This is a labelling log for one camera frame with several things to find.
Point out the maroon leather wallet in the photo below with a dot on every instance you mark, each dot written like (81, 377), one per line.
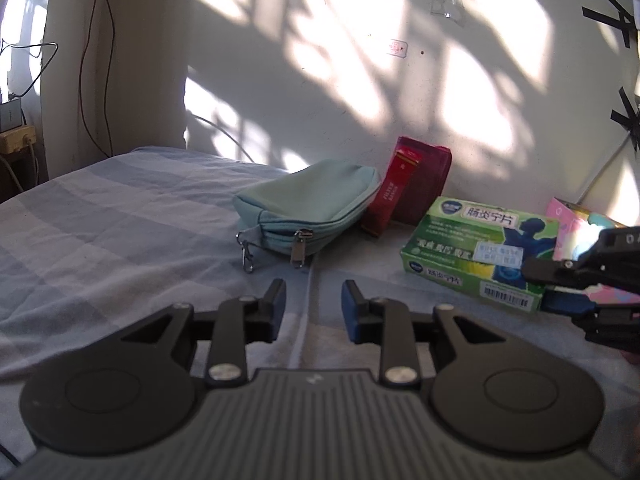
(427, 180)

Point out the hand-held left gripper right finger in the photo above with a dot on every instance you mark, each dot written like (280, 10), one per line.
(350, 317)

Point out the green medicine box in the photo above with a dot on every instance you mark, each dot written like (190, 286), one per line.
(465, 240)

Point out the pink printed metal tin box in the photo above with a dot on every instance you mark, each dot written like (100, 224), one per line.
(562, 225)

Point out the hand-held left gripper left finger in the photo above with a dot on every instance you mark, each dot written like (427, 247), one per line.
(278, 312)

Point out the black tape cross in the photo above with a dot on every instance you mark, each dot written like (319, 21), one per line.
(627, 117)
(617, 17)

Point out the red slim carton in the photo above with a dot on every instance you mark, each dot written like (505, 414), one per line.
(387, 195)

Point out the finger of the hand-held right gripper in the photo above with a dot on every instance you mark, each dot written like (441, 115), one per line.
(547, 270)
(565, 301)

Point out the white wall sticker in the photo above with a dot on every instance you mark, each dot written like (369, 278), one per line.
(398, 48)

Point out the teal zipper pouch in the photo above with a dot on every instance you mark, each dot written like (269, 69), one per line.
(310, 195)

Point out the clear tape patch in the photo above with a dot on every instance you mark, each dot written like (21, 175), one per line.
(447, 5)

